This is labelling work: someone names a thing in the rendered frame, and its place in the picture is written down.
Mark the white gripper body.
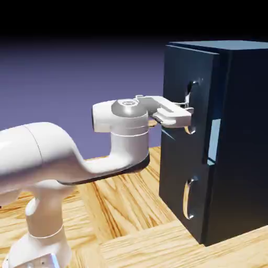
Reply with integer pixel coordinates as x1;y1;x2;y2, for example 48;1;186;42
153;98;195;129

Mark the dark blue cabinet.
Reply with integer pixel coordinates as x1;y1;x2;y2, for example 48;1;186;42
158;40;268;247

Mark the dark cabinet door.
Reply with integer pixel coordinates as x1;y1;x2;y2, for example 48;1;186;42
158;129;210;246
160;44;220;166

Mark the curved silver door handle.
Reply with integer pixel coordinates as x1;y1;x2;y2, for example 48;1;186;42
183;79;203;135
182;176;199;220

